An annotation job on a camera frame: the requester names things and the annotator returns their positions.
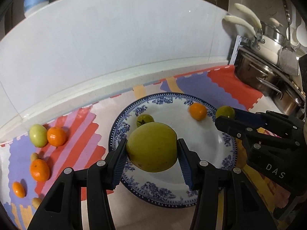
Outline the orange near green apple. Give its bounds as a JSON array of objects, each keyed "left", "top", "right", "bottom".
[{"left": 47, "top": 127, "right": 67, "bottom": 147}]

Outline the small tan fruit behind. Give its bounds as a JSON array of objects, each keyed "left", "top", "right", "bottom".
[{"left": 30, "top": 152, "right": 40, "bottom": 162}]

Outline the dark green round fruit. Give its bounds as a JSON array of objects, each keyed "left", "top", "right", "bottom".
[{"left": 215, "top": 105, "right": 235, "bottom": 119}]

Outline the white hanging ladle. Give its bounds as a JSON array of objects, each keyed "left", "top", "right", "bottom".
[{"left": 288, "top": 18, "right": 306, "bottom": 47}]

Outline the large yellow-green apple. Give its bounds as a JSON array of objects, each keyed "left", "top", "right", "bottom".
[{"left": 126, "top": 122, "right": 177, "bottom": 172}]

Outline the small orange on plate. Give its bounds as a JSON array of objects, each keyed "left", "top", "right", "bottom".
[{"left": 188, "top": 103, "right": 207, "bottom": 121}]

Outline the light green apple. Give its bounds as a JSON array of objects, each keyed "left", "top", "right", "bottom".
[{"left": 29, "top": 124, "right": 48, "bottom": 148}]

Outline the cream handled saucepan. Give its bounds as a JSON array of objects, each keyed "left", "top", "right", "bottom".
[{"left": 224, "top": 3, "right": 288, "bottom": 65}]

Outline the small tan fruit front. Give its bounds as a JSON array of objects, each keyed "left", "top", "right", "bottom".
[{"left": 31, "top": 197, "right": 42, "bottom": 210}]

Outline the colourful patterned table mat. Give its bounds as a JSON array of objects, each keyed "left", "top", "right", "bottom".
[{"left": 1, "top": 65, "right": 286, "bottom": 229}]

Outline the large centre orange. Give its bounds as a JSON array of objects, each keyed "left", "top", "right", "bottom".
[{"left": 30, "top": 159, "right": 50, "bottom": 182}]

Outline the stainless steel pot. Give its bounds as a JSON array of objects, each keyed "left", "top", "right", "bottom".
[{"left": 234, "top": 48, "right": 305, "bottom": 119}]

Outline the small tan fruit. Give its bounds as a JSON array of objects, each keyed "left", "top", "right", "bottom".
[
  {"left": 31, "top": 197, "right": 42, "bottom": 210},
  {"left": 30, "top": 152, "right": 40, "bottom": 162}
]

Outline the blue white porcelain plate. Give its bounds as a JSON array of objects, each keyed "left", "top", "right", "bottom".
[{"left": 108, "top": 92, "right": 237, "bottom": 208}]

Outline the metal hanging spatula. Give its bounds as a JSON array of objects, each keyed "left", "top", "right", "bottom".
[{"left": 278, "top": 0, "right": 299, "bottom": 76}]

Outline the small green fruit on plate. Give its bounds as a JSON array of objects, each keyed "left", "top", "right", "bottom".
[{"left": 136, "top": 114, "right": 154, "bottom": 128}]

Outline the lone orange on purple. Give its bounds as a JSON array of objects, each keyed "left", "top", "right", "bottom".
[{"left": 12, "top": 182, "right": 26, "bottom": 198}]

